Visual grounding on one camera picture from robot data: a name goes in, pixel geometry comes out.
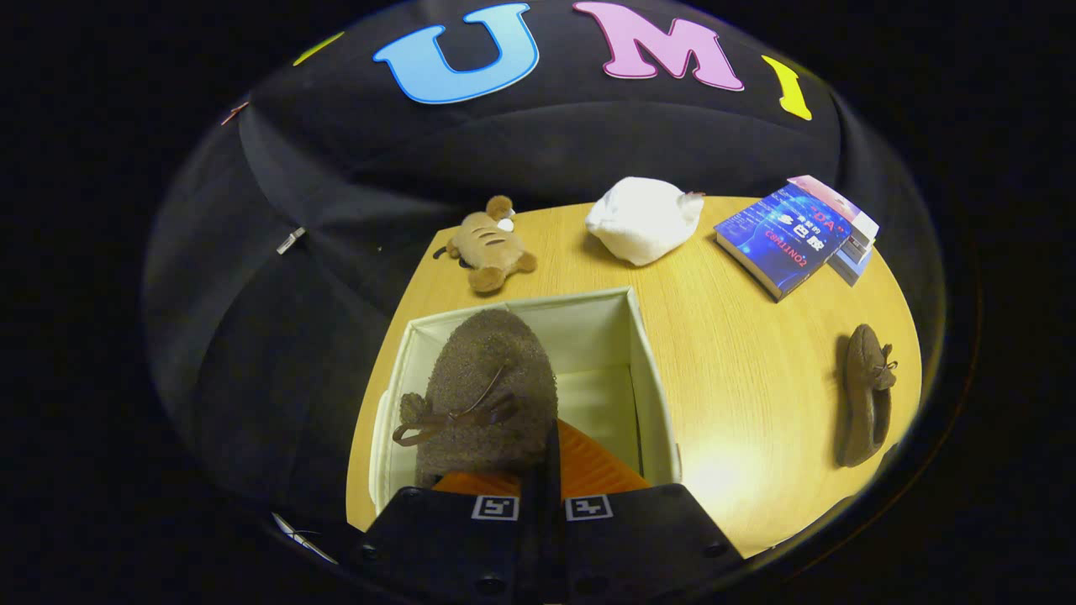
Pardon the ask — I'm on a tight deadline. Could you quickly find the cream fabric storage box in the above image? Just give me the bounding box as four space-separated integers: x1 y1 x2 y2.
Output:
368 287 683 515

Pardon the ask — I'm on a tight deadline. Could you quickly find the black backdrop cloth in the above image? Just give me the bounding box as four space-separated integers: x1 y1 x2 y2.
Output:
143 0 942 539

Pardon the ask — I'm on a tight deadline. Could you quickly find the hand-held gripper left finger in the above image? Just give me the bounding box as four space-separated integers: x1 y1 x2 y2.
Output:
349 466 543 599

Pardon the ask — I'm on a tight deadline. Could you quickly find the pale blue book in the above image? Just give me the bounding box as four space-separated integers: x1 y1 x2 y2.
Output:
827 237 876 287

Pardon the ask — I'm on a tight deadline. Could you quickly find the brown striped plush toy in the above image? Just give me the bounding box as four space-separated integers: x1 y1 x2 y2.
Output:
432 195 539 294

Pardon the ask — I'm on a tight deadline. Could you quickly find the pink book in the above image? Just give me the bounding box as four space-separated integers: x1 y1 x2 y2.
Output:
787 174 880 246

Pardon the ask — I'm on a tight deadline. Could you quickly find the white plush toy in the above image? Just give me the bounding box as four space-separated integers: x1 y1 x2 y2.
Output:
584 176 706 268

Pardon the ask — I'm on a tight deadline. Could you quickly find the brown fuzzy moccasin shoe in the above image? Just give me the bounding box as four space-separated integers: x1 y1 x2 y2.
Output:
836 324 899 469
392 308 561 490

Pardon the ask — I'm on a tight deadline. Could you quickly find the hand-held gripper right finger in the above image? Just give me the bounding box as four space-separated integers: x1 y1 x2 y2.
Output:
545 418 746 596

